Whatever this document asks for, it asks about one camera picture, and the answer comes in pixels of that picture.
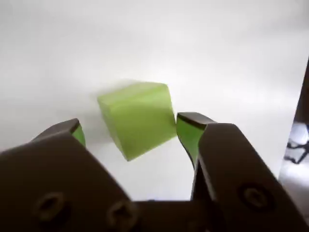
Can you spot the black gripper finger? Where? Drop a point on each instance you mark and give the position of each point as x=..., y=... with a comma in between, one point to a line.
x=55, y=174
x=236, y=174

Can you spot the office chair base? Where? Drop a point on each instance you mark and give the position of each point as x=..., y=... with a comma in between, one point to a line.
x=295, y=145

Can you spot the green cube block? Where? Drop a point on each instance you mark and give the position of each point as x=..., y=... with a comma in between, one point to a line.
x=137, y=120

